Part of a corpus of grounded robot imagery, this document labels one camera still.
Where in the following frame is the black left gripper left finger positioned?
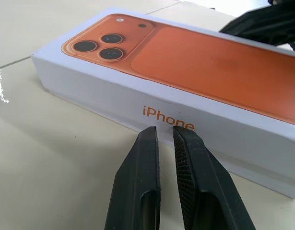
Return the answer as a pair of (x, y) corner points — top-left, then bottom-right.
(104, 126), (162, 230)

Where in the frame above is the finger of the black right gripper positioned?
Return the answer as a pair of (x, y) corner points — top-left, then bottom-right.
(219, 0), (295, 46)

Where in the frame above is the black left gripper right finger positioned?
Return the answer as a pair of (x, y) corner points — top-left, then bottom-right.
(172, 125), (256, 230)

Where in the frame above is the white orange iPhone box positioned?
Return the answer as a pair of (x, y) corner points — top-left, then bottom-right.
(30, 6), (295, 199)

